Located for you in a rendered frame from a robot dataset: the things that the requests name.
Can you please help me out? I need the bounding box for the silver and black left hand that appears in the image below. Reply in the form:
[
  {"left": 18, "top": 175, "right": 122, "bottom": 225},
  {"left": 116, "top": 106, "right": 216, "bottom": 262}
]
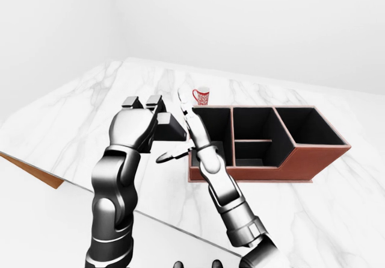
[{"left": 108, "top": 95, "right": 188, "bottom": 155}]

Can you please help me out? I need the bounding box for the silver and black right hand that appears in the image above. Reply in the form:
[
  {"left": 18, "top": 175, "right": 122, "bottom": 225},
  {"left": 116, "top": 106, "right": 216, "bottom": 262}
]
[{"left": 155, "top": 87, "right": 218, "bottom": 164}]

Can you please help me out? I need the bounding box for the red-brown desk caddy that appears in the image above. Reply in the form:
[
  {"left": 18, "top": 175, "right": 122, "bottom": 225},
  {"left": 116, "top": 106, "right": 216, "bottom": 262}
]
[{"left": 187, "top": 105, "right": 353, "bottom": 184}]

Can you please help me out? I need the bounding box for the red and white patterned mug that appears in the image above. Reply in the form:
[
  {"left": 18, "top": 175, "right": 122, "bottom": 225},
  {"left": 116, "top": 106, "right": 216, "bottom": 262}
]
[{"left": 192, "top": 86, "right": 211, "bottom": 107}]

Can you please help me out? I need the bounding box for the brown wooden panel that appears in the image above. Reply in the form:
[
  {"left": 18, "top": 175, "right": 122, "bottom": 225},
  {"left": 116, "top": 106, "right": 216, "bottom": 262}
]
[{"left": 0, "top": 151, "right": 65, "bottom": 190}]

